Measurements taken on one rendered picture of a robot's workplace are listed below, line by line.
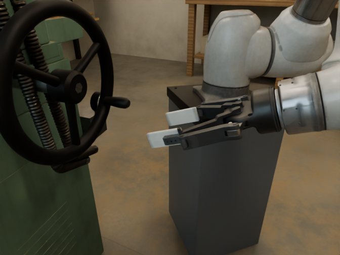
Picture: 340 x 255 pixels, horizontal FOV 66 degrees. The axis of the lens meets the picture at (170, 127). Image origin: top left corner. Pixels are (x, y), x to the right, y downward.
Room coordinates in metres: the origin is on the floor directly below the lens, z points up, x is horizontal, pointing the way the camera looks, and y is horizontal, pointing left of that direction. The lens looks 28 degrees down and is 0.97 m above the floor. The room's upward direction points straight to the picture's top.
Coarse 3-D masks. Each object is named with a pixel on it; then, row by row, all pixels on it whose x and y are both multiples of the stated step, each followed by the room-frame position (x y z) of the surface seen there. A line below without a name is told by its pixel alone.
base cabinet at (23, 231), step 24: (24, 120) 0.55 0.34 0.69; (48, 120) 0.61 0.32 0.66; (0, 144) 0.48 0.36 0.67; (0, 168) 0.46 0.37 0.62; (24, 168) 0.51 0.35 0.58; (48, 168) 0.57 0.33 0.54; (0, 192) 0.44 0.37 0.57; (24, 192) 0.49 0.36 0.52; (48, 192) 0.55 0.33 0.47; (72, 192) 0.63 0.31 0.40; (0, 216) 0.43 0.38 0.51; (24, 216) 0.48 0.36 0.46; (48, 216) 0.53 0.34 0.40; (72, 216) 0.61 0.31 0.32; (96, 216) 0.72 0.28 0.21; (0, 240) 0.41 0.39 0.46; (24, 240) 0.46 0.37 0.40; (48, 240) 0.51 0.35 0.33; (72, 240) 0.59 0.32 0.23; (96, 240) 0.69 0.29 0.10
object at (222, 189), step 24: (216, 144) 0.67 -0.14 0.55; (240, 144) 0.70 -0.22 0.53; (264, 144) 0.73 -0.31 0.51; (192, 168) 0.71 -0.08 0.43; (216, 168) 0.68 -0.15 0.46; (240, 168) 0.71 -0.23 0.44; (264, 168) 0.74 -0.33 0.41; (192, 192) 0.70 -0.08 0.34; (216, 192) 0.68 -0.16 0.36; (240, 192) 0.71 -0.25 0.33; (264, 192) 0.75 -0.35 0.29; (192, 216) 0.69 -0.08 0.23; (216, 216) 0.68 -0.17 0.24; (240, 216) 0.72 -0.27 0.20; (192, 240) 0.68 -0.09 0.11; (216, 240) 0.69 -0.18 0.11; (240, 240) 0.73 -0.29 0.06
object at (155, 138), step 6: (156, 132) 0.42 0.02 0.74; (162, 132) 0.41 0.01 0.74; (168, 132) 0.41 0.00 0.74; (174, 132) 0.40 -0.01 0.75; (150, 138) 0.42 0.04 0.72; (156, 138) 0.41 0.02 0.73; (150, 144) 0.42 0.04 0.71; (156, 144) 0.41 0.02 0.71; (162, 144) 0.41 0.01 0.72; (174, 144) 0.40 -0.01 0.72
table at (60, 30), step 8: (48, 24) 0.67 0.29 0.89; (56, 24) 0.70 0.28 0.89; (64, 24) 0.73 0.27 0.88; (72, 24) 0.76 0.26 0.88; (48, 32) 0.67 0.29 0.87; (56, 32) 0.69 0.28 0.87; (64, 32) 0.72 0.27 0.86; (72, 32) 0.75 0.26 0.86; (80, 32) 0.78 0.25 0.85; (56, 40) 0.69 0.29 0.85; (64, 40) 0.72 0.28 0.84; (48, 48) 0.54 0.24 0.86; (56, 48) 0.56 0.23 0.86; (24, 56) 0.48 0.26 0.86; (48, 56) 0.53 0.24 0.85; (56, 56) 0.55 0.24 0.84
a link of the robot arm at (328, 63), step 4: (336, 28) 0.53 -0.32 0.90; (336, 32) 0.53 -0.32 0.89; (336, 36) 0.53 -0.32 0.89; (336, 40) 0.52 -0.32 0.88; (336, 44) 0.52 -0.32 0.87; (336, 48) 0.51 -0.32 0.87; (332, 52) 0.52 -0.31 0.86; (336, 52) 0.50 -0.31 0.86; (332, 56) 0.50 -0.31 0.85; (336, 56) 0.49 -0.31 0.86; (328, 60) 0.50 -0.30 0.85; (332, 60) 0.49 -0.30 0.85; (336, 60) 0.48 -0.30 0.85; (324, 64) 0.50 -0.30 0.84; (328, 64) 0.49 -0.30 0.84; (332, 64) 0.48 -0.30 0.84; (324, 68) 0.50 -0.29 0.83
